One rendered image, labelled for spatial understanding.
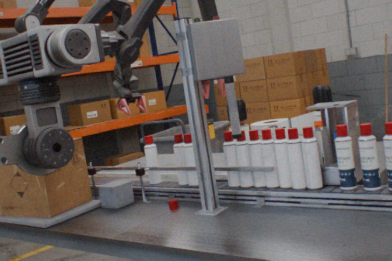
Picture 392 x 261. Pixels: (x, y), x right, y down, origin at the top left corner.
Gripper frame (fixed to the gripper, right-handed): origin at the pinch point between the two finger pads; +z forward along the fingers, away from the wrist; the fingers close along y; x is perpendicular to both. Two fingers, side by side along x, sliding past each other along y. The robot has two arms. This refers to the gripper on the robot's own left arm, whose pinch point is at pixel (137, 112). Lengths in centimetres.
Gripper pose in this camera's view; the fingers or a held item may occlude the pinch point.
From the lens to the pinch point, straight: 231.7
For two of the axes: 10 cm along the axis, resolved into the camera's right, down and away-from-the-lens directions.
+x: -4.7, 6.6, 5.9
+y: 6.9, -1.5, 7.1
